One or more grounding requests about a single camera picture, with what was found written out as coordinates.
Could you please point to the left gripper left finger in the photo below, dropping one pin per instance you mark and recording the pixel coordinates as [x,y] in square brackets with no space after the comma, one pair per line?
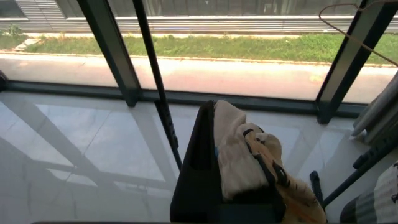
[196,186]

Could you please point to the window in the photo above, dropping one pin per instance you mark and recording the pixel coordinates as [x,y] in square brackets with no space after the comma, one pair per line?
[217,68]

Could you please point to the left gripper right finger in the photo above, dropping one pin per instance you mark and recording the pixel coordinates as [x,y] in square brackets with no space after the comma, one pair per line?
[255,208]

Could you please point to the white laundry basket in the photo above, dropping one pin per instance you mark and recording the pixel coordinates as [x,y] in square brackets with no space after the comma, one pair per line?
[382,199]

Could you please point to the pink clothes hanger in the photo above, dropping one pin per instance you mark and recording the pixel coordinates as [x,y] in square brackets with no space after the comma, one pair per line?
[345,33]

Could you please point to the cream printed garment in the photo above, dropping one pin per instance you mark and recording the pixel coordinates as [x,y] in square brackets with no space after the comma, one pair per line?
[236,161]

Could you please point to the black clothes rack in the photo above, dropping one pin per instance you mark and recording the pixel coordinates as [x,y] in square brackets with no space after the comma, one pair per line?
[155,68]

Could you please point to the beige curtain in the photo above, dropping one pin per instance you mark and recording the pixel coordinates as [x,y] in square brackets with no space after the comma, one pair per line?
[382,112]

